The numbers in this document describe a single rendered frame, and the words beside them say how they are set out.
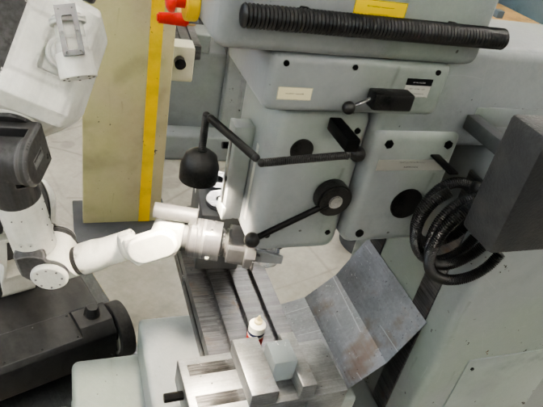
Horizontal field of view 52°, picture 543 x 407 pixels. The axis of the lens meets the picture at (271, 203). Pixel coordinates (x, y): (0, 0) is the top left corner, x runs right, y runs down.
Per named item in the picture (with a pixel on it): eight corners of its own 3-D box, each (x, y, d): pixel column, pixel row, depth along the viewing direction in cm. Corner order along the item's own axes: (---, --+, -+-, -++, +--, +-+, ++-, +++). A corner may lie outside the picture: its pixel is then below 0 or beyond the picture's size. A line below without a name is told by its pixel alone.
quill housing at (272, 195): (248, 257, 110) (278, 108, 93) (223, 197, 126) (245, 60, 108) (335, 251, 117) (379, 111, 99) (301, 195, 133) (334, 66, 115)
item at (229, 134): (204, 120, 97) (205, 113, 96) (211, 119, 98) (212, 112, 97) (259, 169, 86) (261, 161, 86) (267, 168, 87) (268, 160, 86)
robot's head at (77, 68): (52, 84, 104) (66, 77, 97) (39, 28, 103) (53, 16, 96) (86, 81, 108) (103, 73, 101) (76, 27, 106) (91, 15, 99)
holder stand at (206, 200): (194, 269, 157) (202, 211, 146) (188, 221, 174) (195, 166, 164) (236, 269, 160) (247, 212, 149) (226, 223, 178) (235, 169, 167)
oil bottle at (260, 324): (246, 354, 135) (254, 322, 129) (242, 341, 138) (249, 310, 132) (262, 353, 136) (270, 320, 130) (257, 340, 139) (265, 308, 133)
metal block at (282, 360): (270, 382, 120) (275, 363, 116) (261, 360, 124) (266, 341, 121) (292, 379, 122) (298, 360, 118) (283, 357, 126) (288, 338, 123)
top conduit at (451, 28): (243, 31, 77) (247, 6, 75) (236, 22, 80) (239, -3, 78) (505, 53, 92) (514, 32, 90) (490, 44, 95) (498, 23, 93)
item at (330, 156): (258, 169, 86) (260, 161, 86) (254, 165, 87) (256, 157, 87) (351, 160, 94) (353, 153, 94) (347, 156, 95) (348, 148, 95)
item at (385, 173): (343, 246, 114) (379, 132, 99) (301, 180, 132) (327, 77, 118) (422, 241, 120) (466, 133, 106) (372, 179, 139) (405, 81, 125)
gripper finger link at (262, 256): (280, 264, 124) (253, 259, 124) (284, 253, 123) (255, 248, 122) (280, 268, 123) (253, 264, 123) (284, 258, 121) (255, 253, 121)
